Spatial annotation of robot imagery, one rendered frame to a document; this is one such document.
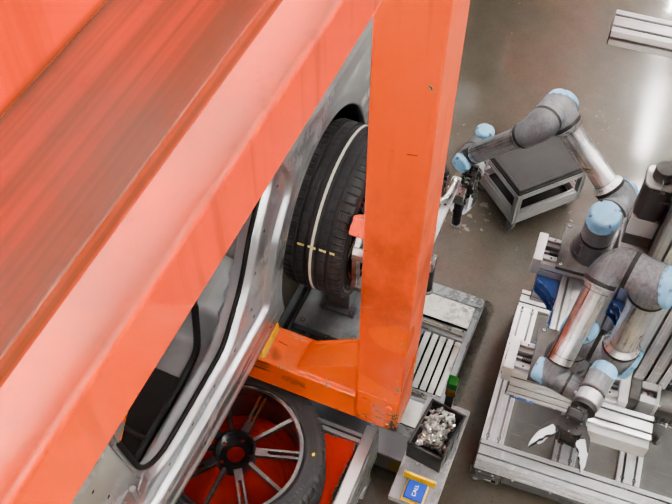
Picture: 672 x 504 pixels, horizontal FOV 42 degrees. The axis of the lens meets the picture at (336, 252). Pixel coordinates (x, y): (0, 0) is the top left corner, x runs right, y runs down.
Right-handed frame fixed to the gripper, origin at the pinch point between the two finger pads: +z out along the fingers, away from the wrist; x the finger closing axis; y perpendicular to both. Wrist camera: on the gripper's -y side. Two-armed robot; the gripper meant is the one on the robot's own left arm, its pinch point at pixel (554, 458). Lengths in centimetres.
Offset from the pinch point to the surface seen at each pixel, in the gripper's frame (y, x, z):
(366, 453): 76, 72, -5
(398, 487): 72, 53, 1
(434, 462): 66, 46, -11
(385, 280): -28, 58, -12
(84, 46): -180, 17, 78
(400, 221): -55, 52, -12
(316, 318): 84, 129, -52
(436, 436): 61, 48, -18
